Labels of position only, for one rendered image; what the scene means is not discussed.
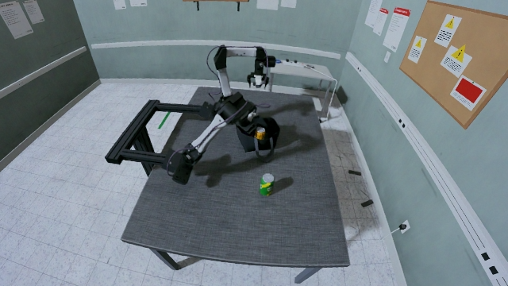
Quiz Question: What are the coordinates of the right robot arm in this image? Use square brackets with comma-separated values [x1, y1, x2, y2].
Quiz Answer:
[174, 91, 256, 183]

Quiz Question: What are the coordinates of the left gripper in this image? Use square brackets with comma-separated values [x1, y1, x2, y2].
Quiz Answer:
[247, 68, 269, 89]

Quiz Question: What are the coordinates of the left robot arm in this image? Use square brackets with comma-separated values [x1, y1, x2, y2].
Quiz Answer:
[211, 47, 275, 117]

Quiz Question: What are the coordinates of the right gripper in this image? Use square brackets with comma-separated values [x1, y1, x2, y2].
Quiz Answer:
[236, 112, 258, 135]

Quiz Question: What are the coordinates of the black tote bag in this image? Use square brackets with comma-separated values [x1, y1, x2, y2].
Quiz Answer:
[236, 118, 280, 162]

